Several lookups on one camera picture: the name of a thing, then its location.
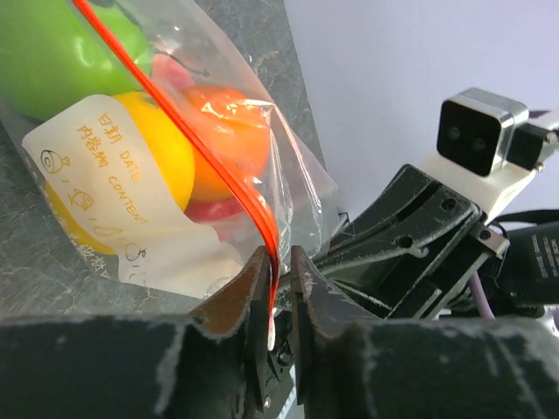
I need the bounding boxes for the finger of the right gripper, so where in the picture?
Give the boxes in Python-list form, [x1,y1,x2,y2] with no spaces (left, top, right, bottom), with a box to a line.
[331,209,509,319]
[314,164,476,275]

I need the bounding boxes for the red apple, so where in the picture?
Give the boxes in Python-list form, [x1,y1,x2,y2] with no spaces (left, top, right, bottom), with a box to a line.
[152,53,244,240]

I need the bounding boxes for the green apple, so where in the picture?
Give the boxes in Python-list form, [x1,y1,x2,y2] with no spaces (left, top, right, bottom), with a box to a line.
[1,1,137,120]

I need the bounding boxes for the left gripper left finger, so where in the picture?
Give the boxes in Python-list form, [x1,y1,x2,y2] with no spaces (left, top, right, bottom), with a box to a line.
[1,248,271,418]

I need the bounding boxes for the yellow lemon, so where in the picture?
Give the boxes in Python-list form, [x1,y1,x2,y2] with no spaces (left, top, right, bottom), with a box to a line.
[45,92,195,255]

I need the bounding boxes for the clear zip top bag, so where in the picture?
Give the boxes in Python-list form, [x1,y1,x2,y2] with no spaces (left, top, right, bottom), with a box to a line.
[0,0,340,350]

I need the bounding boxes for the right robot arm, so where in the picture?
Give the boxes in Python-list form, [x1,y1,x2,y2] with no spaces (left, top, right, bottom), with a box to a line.
[315,165,558,319]

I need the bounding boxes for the orange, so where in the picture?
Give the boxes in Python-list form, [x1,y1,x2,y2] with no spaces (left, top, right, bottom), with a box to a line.
[181,85,270,181]

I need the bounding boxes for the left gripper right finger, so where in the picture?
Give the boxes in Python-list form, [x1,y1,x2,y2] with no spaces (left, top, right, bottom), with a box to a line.
[290,246,558,418]

